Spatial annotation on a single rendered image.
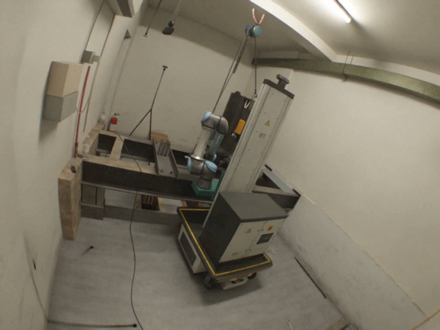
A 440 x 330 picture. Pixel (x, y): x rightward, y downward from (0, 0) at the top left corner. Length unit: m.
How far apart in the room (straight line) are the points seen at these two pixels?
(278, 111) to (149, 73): 3.27
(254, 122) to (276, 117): 0.23
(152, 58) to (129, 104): 1.10
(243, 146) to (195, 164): 0.43
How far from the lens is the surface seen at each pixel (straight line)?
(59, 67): 1.10
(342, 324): 2.48
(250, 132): 1.59
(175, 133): 4.74
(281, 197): 2.85
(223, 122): 1.69
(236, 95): 2.65
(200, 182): 1.78
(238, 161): 1.65
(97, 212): 2.20
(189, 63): 4.55
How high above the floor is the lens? 1.54
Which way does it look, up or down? 19 degrees down
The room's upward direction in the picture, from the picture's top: 22 degrees clockwise
